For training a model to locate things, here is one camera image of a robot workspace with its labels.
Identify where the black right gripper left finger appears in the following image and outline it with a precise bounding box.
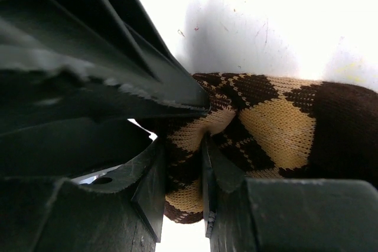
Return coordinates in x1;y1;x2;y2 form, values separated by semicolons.
1;140;165;251

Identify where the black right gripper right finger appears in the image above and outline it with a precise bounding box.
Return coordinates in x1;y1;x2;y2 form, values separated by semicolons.
201;136;377;251

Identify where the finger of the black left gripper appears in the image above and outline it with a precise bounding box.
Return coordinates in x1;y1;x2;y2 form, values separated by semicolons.
1;0;210;117
1;70;207;177

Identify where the brown argyle sock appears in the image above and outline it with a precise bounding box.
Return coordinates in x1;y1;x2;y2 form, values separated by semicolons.
139;73;377;224

